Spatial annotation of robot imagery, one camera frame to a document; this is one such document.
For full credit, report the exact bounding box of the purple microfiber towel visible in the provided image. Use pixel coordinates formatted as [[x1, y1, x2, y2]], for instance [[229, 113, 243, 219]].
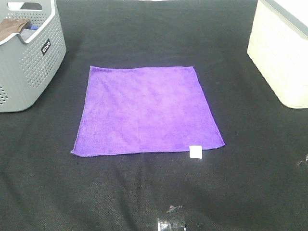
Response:
[[72, 66, 225, 157]]

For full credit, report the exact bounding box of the white towel care label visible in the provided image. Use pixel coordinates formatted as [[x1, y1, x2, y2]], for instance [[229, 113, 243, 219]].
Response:
[[189, 145, 203, 159]]

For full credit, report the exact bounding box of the white plastic storage bin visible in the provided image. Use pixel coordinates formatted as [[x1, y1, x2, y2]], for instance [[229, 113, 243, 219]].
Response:
[[247, 0, 308, 109]]

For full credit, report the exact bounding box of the blue cloth in basket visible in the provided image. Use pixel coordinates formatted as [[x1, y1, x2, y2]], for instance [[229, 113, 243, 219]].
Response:
[[20, 24, 38, 41]]

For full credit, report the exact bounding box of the clear tape patch right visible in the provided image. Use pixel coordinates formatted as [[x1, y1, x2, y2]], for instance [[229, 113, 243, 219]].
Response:
[[296, 155, 308, 168]]

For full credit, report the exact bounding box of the clear tape patch front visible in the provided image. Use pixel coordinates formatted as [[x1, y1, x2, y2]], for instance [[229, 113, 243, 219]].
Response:
[[157, 205, 187, 231]]

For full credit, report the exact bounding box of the black tablecloth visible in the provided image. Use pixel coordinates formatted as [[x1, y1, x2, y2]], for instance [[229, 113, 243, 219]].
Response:
[[0, 0, 308, 231]]

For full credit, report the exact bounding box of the grey perforated laundry basket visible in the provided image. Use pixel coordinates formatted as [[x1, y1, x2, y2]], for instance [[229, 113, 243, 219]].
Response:
[[0, 0, 66, 113]]

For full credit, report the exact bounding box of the brown cloth in basket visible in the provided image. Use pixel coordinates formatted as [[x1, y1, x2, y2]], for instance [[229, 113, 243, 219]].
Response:
[[0, 19, 29, 41]]

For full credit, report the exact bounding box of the clear tape patch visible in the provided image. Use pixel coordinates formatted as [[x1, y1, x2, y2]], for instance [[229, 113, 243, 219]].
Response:
[[157, 205, 187, 231], [296, 155, 308, 168]]

